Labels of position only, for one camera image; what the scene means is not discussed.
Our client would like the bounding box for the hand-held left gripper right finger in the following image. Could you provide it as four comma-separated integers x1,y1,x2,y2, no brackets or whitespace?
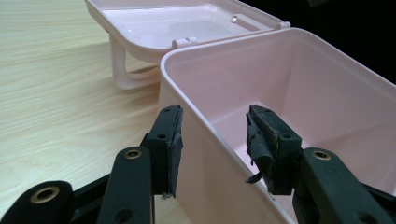
245,104,304,196

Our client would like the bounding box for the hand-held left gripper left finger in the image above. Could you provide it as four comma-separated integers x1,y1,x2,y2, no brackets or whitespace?
139,104,185,199

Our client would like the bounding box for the pink plastic storage box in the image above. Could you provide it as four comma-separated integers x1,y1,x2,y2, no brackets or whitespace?
84,0,396,224

